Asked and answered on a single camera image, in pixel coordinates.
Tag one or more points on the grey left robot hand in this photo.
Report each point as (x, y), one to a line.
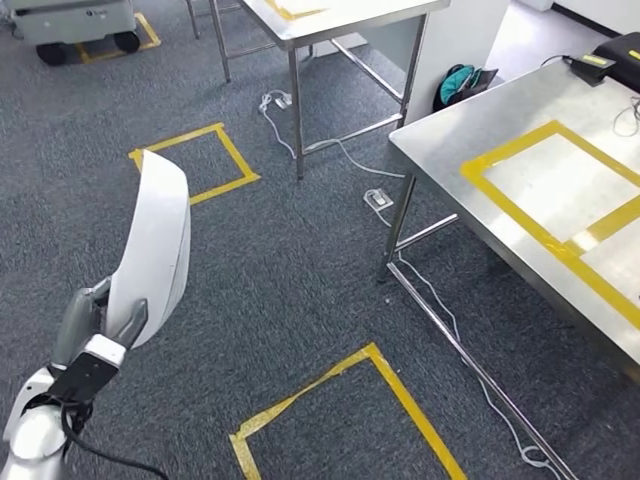
(75, 324)

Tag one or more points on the white curved plastic part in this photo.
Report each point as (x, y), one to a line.
(150, 252)

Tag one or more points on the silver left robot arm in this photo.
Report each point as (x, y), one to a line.
(35, 437)

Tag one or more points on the stainless steel workbench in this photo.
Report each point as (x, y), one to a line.
(450, 159)

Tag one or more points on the grey wheeled mobile base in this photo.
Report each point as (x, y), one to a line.
(75, 26)

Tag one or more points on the metal floor socket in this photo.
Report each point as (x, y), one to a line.
(283, 102)
(379, 199)

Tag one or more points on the steel table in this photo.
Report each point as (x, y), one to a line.
(350, 20)

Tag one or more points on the teal and black bag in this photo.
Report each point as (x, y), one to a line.
(457, 83)

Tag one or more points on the white side panel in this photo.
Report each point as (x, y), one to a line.
(450, 53)

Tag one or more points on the yellow tape outline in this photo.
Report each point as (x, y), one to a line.
(525, 225)

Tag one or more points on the black power adapter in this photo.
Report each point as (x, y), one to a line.
(590, 66)

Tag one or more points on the black case yellow label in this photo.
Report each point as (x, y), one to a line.
(625, 60)

